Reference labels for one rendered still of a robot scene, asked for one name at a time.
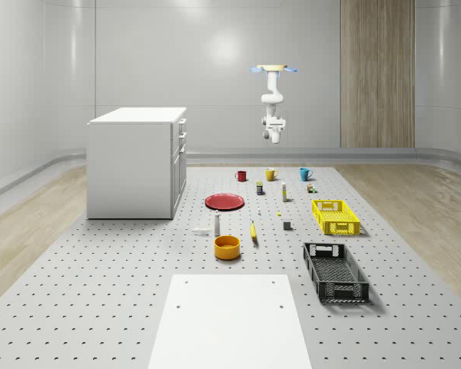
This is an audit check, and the yellow bowl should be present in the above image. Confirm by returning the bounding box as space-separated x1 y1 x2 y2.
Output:
213 234 242 261

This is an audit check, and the yellow basket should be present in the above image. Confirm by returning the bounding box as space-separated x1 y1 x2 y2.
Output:
311 198 362 236

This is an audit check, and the white board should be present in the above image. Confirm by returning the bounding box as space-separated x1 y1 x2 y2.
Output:
147 273 313 369

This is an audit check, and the white cabinet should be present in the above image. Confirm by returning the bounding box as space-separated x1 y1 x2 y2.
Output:
86 106 188 221

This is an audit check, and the red plate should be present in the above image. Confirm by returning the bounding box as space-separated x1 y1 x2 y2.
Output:
204 192 247 212

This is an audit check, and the dark grey basket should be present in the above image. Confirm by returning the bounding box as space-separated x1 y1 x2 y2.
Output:
302 241 371 305

